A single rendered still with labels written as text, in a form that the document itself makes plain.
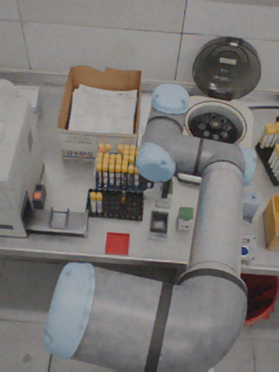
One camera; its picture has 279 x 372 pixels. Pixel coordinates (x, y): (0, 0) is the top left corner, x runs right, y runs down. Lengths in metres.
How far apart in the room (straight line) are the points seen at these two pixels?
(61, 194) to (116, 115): 0.33
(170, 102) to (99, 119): 0.64
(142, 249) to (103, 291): 0.76
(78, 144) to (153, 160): 0.61
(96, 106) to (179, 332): 1.10
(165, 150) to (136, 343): 0.40
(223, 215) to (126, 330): 0.25
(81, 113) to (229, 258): 0.98
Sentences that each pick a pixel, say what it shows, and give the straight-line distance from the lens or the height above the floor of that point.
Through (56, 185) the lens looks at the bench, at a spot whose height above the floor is 0.88.
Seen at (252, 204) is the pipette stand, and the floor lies 0.97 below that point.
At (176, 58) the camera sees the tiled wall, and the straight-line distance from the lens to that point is 1.57.
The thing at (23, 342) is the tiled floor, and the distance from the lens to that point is 2.14.
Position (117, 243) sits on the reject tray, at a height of 0.88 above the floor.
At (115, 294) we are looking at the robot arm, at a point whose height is 1.54.
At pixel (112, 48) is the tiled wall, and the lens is 1.55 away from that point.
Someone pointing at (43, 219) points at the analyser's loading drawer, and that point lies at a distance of 1.30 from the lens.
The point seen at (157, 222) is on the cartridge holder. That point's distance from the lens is 1.31.
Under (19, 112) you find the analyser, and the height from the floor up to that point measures 1.18.
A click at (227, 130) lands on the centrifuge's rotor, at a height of 0.98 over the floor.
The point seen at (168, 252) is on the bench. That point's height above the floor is 0.88.
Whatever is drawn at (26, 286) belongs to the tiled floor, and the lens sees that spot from 2.22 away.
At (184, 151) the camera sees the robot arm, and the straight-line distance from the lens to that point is 0.82.
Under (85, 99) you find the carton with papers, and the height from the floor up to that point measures 0.94.
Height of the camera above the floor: 2.03
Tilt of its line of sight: 56 degrees down
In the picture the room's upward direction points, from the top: 5 degrees clockwise
